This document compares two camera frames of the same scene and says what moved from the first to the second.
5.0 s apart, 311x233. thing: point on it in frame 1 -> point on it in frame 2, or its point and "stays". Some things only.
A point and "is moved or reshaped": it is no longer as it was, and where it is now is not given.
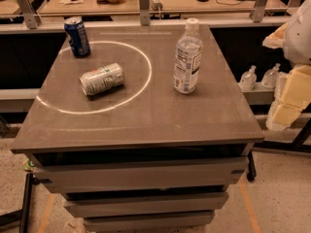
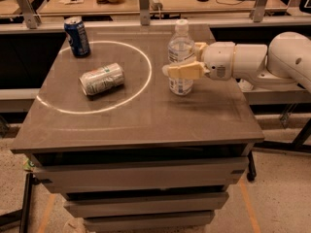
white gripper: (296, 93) -> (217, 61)
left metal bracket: (32, 18) stays
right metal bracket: (259, 9) stays
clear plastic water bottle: (189, 58) is moved or reshaped
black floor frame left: (21, 215) stays
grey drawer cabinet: (142, 158) stays
